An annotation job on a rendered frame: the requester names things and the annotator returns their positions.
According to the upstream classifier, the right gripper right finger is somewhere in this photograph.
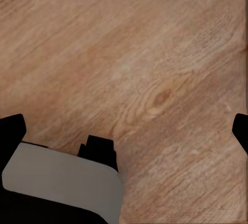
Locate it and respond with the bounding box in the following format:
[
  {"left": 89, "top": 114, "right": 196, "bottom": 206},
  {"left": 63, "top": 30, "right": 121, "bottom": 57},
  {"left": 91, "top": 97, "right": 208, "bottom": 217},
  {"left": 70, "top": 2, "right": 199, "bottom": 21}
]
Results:
[{"left": 232, "top": 113, "right": 248, "bottom": 154}]

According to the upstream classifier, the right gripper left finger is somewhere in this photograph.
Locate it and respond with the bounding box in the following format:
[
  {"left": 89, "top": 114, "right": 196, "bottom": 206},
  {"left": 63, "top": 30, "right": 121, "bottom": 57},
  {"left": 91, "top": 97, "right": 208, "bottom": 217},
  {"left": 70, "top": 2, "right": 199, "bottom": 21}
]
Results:
[{"left": 0, "top": 114, "right": 26, "bottom": 175}]

